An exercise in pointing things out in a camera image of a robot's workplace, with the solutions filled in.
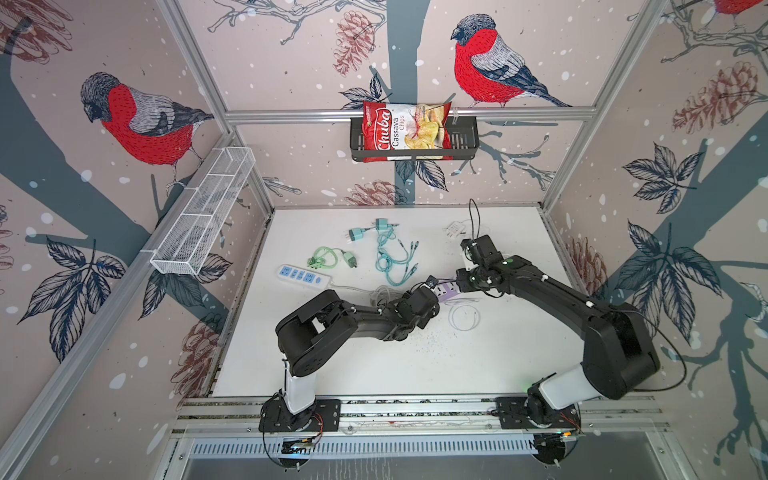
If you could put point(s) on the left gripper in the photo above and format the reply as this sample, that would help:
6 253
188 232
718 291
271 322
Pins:
429 316

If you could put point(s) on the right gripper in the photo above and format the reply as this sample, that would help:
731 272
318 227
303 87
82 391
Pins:
459 279

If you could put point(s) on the white charger adapter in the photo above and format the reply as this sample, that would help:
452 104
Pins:
458 230

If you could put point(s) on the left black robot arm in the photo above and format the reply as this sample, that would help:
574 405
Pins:
312 334

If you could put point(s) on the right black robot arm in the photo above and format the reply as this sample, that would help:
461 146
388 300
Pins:
618 353

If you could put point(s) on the green charger adapter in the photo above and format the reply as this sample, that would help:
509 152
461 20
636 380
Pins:
350 259

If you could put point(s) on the teal charger adapter near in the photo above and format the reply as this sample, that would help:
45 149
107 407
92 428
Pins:
355 234

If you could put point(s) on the white blue power strip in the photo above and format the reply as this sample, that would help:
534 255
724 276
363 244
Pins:
299 276

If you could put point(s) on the red cassava chips bag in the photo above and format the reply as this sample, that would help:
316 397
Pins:
391 127

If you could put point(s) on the black wall basket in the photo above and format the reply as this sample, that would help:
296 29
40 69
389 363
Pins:
461 131

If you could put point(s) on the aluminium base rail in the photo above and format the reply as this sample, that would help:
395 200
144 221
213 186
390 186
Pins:
400 426

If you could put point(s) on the white wire wall basket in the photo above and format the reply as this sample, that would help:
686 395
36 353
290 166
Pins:
191 238

